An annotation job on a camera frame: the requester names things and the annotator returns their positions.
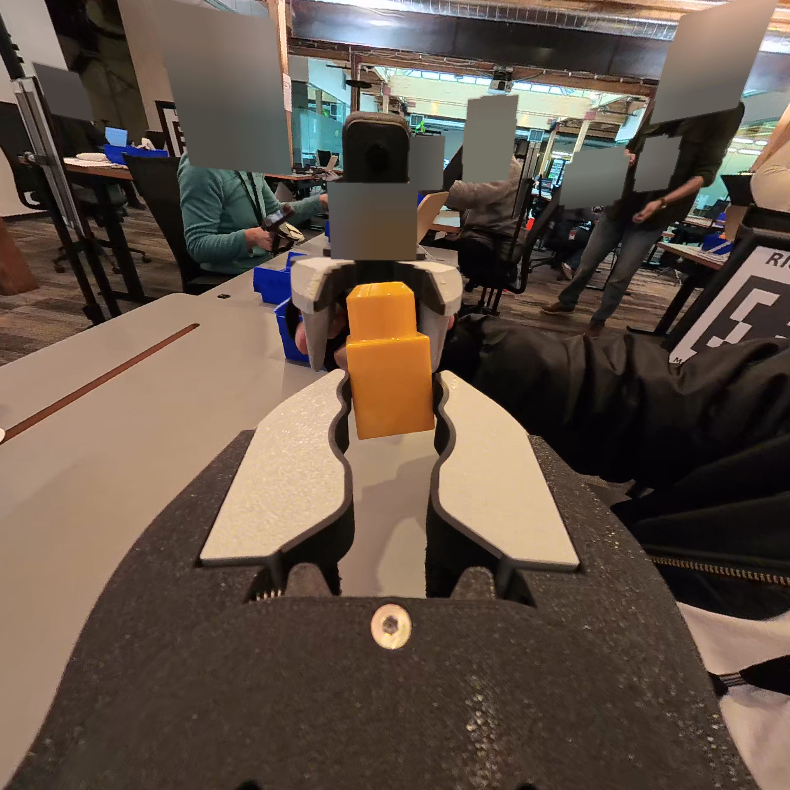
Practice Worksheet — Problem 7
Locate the yellow plastic block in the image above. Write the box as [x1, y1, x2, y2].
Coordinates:
[346, 281, 437, 441]

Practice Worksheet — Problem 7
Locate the person's white garment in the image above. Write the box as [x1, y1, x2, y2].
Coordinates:
[676, 602, 790, 790]

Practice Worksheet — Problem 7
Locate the brown wooden column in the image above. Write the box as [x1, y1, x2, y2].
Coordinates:
[0, 216, 39, 296]

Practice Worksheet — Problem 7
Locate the black tripod stand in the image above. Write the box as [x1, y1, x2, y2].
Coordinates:
[0, 12, 127, 327]

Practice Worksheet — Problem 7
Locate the tan document board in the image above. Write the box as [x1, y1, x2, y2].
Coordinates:
[418, 191, 450, 245]

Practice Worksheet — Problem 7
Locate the person's black jacket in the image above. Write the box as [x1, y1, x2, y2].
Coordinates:
[608, 432, 790, 621]

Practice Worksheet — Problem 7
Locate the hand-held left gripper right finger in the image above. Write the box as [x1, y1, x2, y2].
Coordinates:
[426, 369, 581, 590]

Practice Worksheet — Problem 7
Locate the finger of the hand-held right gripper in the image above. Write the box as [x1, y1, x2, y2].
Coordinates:
[412, 262, 462, 372]
[290, 258, 355, 372]

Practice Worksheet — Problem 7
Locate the black office chair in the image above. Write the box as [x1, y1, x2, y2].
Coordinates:
[122, 154, 232, 296]
[460, 235, 538, 309]

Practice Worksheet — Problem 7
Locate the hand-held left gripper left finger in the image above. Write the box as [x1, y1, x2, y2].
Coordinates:
[199, 368, 356, 590]

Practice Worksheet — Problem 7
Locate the black white marker sign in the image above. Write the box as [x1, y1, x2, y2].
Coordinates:
[154, 100, 186, 158]
[668, 207, 790, 372]

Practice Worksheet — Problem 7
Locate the person's right forearm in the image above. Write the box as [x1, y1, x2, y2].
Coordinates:
[441, 311, 790, 485]

